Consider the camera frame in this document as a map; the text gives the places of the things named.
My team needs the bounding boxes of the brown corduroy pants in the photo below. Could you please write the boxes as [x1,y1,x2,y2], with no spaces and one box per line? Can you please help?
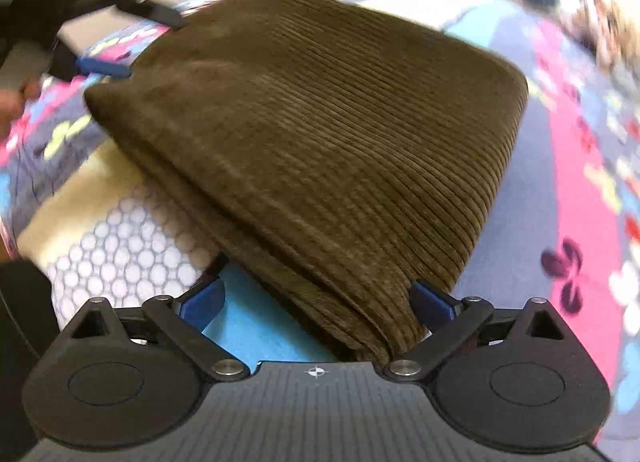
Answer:
[85,0,528,364]

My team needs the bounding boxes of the person's left hand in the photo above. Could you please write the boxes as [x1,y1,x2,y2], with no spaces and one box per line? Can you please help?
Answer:
[0,78,41,141]

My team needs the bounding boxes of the colourful floral bed blanket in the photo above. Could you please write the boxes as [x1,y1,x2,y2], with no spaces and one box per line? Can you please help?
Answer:
[1,0,639,461]

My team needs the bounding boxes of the pile of assorted clothes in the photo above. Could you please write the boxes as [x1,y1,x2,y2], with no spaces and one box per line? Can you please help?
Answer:
[562,0,639,102]

